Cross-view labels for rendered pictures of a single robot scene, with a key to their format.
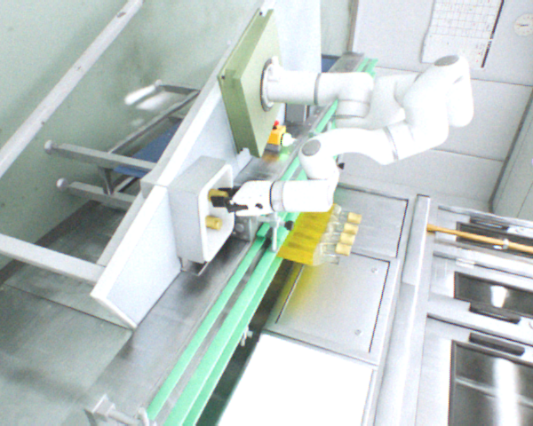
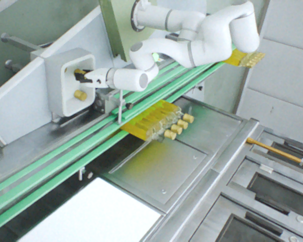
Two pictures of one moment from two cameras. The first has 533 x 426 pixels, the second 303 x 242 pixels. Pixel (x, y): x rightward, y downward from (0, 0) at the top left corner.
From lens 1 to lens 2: 37 cm
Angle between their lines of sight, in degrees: 8
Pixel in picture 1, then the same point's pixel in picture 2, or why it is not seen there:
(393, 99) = not seen: hidden behind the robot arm
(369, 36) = (276, 19)
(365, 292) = (181, 168)
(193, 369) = (29, 176)
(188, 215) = (55, 80)
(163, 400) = (1, 188)
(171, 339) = (23, 156)
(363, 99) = (195, 30)
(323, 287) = (153, 159)
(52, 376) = not seen: outside the picture
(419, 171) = (298, 126)
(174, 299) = (37, 135)
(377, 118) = not seen: hidden behind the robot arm
